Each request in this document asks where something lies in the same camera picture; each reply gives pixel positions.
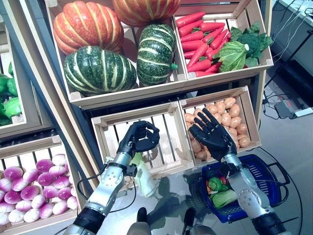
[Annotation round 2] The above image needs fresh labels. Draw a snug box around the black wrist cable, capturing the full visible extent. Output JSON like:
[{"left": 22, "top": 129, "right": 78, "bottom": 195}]
[{"left": 77, "top": 170, "right": 137, "bottom": 213}]

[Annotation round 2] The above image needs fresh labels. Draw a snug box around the orange red carrot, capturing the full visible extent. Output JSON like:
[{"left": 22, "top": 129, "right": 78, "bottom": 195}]
[
  {"left": 178, "top": 20, "right": 203, "bottom": 37},
  {"left": 181, "top": 40, "right": 205, "bottom": 51},
  {"left": 209, "top": 28, "right": 228, "bottom": 49},
  {"left": 176, "top": 11, "right": 206, "bottom": 29},
  {"left": 199, "top": 22, "right": 225, "bottom": 32},
  {"left": 187, "top": 43, "right": 208, "bottom": 68},
  {"left": 180, "top": 31, "right": 205, "bottom": 43}
]

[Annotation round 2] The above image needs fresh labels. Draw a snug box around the light green cabbage head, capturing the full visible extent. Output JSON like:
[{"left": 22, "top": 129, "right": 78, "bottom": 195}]
[{"left": 212, "top": 41, "right": 250, "bottom": 73}]

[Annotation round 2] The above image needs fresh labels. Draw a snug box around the blue plastic shopping basket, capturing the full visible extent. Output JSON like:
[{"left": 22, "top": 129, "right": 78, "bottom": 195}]
[{"left": 201, "top": 154, "right": 291, "bottom": 224}]

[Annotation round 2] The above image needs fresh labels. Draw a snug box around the green white napa cabbage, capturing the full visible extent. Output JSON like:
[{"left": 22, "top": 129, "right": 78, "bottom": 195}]
[
  {"left": 210, "top": 188, "right": 238, "bottom": 210},
  {"left": 129, "top": 152, "right": 157, "bottom": 198}
]

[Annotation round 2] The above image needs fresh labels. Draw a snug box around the red chili pepper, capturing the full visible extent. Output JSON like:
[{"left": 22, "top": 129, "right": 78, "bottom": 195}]
[{"left": 187, "top": 58, "right": 213, "bottom": 72}]

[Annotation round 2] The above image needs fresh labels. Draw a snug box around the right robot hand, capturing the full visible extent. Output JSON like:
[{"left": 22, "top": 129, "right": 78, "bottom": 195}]
[{"left": 189, "top": 107, "right": 238, "bottom": 162}]

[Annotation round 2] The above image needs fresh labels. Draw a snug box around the silver right robot leg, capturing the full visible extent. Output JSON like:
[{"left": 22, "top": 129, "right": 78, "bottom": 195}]
[{"left": 182, "top": 207, "right": 218, "bottom": 235}]

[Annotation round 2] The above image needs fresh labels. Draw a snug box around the green striped pumpkin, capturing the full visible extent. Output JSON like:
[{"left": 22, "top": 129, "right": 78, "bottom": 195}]
[
  {"left": 136, "top": 23, "right": 179, "bottom": 86},
  {"left": 64, "top": 46, "right": 137, "bottom": 97}
]

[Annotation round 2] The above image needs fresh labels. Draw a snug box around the dark green leafy vegetable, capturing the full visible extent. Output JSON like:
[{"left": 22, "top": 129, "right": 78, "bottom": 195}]
[{"left": 229, "top": 21, "right": 274, "bottom": 68}]

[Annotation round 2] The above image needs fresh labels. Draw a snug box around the black light stand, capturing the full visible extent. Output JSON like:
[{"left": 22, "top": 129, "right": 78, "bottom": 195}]
[{"left": 265, "top": 26, "right": 313, "bottom": 86}]

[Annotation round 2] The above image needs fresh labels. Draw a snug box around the white desk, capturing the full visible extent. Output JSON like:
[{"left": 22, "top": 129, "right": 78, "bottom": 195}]
[{"left": 271, "top": 0, "right": 313, "bottom": 74}]

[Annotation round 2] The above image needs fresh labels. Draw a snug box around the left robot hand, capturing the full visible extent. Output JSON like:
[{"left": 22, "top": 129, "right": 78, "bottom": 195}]
[{"left": 117, "top": 120, "right": 161, "bottom": 156}]

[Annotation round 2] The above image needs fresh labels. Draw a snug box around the orange striped pumpkin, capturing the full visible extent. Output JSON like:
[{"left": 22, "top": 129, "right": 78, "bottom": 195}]
[
  {"left": 53, "top": 0, "right": 125, "bottom": 56},
  {"left": 112, "top": 0, "right": 181, "bottom": 28}
]

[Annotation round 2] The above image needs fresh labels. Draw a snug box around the gray floor device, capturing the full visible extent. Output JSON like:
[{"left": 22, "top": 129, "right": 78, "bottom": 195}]
[{"left": 273, "top": 99, "right": 298, "bottom": 119}]

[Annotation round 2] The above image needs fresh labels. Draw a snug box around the round green bell pepper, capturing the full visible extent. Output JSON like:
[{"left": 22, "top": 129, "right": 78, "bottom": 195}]
[{"left": 207, "top": 176, "right": 229, "bottom": 193}]

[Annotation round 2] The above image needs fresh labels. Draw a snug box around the white cable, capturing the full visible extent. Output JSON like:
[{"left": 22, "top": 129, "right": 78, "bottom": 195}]
[{"left": 272, "top": 4, "right": 308, "bottom": 59}]

